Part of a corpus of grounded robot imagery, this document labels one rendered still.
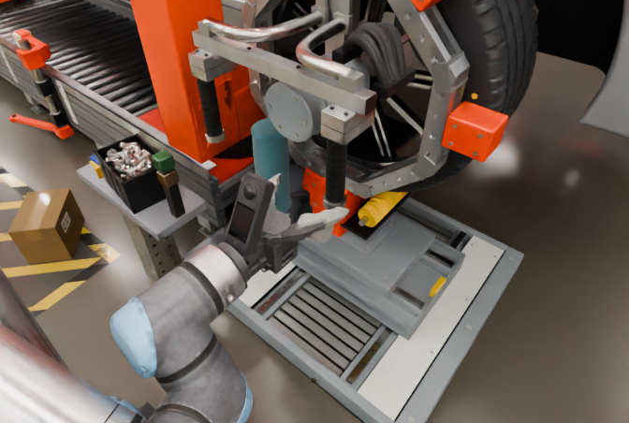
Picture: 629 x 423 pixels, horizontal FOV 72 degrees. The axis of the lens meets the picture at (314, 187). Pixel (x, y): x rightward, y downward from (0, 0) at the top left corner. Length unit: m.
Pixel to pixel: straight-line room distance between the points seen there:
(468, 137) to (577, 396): 1.00
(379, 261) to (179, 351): 0.93
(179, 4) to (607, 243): 1.78
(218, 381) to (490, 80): 0.68
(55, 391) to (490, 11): 0.85
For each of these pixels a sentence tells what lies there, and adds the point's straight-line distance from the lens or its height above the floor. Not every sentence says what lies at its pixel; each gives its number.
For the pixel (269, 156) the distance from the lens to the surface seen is 1.06.
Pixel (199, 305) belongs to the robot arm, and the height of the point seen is 0.84.
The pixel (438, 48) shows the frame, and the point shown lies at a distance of 0.82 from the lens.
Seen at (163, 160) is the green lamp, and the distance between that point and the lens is 1.14.
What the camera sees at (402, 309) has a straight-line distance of 1.43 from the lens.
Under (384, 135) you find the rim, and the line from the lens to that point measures 1.10.
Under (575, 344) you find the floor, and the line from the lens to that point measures 1.73.
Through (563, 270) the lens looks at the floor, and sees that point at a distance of 1.92.
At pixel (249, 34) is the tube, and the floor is 1.01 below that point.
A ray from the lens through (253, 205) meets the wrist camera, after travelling 0.62.
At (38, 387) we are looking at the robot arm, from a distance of 0.56.
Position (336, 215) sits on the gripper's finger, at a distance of 0.69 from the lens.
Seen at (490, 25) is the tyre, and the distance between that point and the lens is 0.88.
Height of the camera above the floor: 1.32
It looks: 41 degrees down
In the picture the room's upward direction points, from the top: straight up
